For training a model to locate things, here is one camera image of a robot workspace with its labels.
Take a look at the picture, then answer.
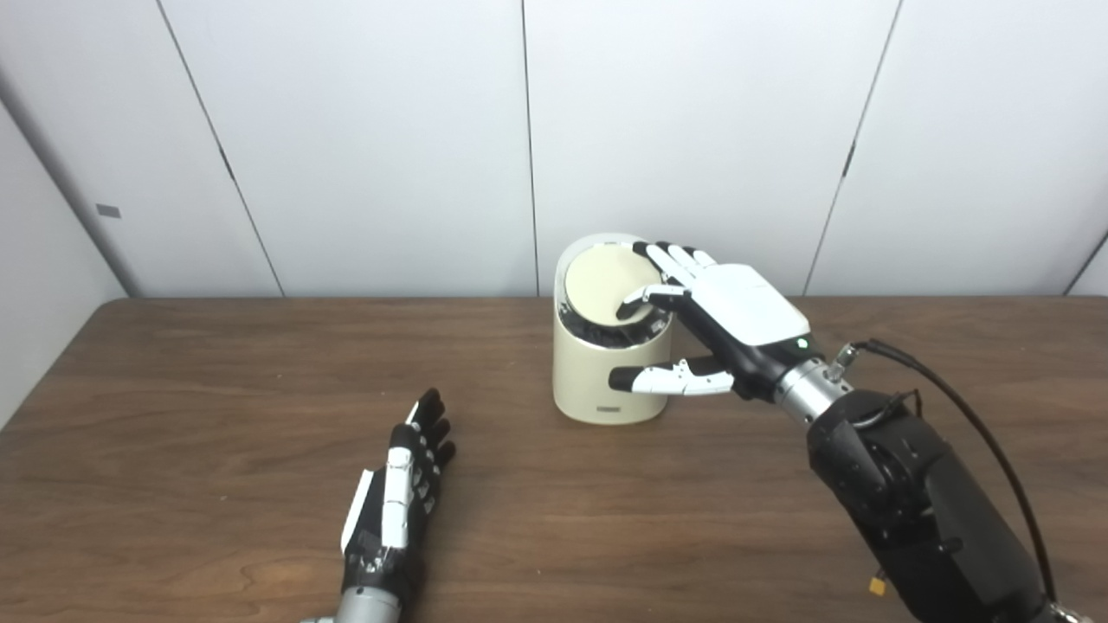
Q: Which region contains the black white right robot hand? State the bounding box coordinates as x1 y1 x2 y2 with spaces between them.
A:
609 241 819 403

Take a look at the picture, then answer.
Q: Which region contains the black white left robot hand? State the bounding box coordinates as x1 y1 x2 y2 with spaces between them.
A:
340 388 457 598

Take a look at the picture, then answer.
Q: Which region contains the round cream bin lid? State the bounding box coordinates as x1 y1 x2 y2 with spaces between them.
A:
564 245 667 328

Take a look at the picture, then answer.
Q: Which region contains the black bin liner bag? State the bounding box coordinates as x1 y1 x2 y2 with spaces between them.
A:
558 303 672 350

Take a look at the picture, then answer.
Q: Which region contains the cream-colored bin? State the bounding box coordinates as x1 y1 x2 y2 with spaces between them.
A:
552 232 674 426

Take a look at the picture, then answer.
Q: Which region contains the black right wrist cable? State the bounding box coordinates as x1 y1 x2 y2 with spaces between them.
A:
827 339 1088 623

